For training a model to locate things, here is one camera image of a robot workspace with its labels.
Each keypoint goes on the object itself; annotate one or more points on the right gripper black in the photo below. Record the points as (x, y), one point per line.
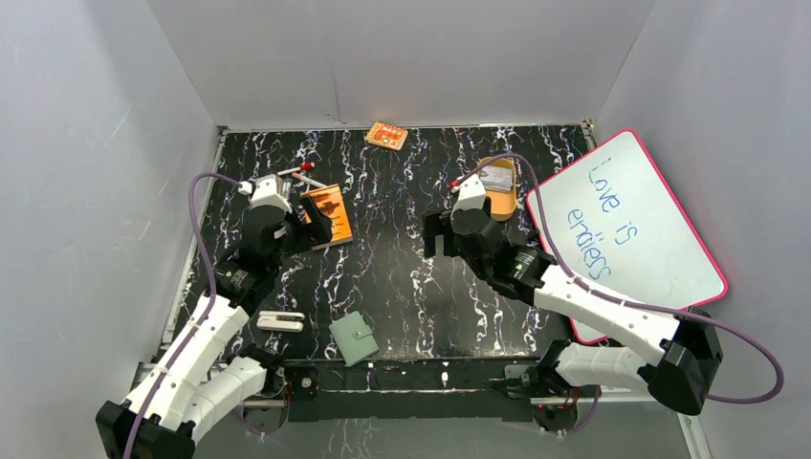
(433, 225)

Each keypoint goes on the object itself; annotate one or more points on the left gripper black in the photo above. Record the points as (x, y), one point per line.
(303, 224)

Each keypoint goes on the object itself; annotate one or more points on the tan oval tray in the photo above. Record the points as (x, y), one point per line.
(503, 205)

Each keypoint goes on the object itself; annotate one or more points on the green card holder wallet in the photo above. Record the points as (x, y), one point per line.
(354, 338)

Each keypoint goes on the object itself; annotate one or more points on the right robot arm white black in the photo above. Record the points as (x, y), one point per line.
(673, 355)

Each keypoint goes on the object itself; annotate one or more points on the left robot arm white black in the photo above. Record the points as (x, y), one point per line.
(190, 355)

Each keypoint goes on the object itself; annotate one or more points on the small orange card box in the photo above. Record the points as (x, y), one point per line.
(386, 135)

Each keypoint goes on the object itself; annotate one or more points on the orange paperback book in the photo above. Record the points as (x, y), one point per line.
(329, 201)

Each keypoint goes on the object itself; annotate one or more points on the pack of coloured markers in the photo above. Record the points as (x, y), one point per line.
(285, 188)

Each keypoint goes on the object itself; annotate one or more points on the white marker pen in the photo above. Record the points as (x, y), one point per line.
(309, 181)

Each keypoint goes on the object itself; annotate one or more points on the red capped marker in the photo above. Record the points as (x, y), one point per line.
(298, 169)

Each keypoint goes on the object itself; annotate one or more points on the white stapler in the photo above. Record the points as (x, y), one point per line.
(279, 321)

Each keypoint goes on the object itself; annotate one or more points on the pink framed whiteboard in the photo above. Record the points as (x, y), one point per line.
(612, 218)

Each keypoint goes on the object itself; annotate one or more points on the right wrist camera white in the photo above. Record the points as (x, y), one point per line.
(468, 193)

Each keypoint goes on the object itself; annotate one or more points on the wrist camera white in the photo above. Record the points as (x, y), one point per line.
(468, 193)
(263, 192)

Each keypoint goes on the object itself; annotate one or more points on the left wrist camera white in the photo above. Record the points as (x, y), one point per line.
(263, 192)

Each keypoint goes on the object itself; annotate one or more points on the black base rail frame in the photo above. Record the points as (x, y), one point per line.
(423, 388)

